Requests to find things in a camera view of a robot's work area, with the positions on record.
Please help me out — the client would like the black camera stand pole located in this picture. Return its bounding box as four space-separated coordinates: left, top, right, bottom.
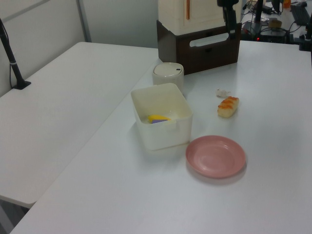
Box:
0 18 32 91

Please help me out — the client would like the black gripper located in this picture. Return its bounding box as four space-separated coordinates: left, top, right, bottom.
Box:
216 0 239 40

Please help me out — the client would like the black keyboard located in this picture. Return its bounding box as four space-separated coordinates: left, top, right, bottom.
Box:
290 4 310 25

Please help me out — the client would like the pink round plate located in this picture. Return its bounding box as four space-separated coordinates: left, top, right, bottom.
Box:
185 135 247 179

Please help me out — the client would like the white square plastic container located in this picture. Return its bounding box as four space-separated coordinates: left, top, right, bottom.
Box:
130 82 194 151

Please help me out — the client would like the black device with red light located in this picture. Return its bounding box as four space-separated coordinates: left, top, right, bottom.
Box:
241 20 289 43

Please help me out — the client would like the black background pole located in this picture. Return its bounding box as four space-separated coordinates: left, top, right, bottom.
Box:
253 0 264 24

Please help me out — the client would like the brown drawer box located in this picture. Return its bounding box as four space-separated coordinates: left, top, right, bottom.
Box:
156 19 242 75

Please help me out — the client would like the grey partition frame post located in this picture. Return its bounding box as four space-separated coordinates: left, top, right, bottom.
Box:
77 0 93 43

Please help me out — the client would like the black table clamp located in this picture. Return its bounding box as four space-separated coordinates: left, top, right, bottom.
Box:
297 23 312 51

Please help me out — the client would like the yellow and purple toy piece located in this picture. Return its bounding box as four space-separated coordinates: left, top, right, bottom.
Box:
147 114 172 125

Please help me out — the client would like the cream round mini bin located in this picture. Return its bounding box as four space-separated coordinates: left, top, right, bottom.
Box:
152 62 185 95

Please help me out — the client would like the cream toy cabinet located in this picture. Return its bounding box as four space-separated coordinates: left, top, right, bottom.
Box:
157 0 243 35

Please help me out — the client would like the small clear plastic piece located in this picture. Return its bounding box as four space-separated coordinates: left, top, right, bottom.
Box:
214 88 232 98

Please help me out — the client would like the orange glazed toy bread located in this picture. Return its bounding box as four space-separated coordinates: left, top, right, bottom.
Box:
217 96 240 119

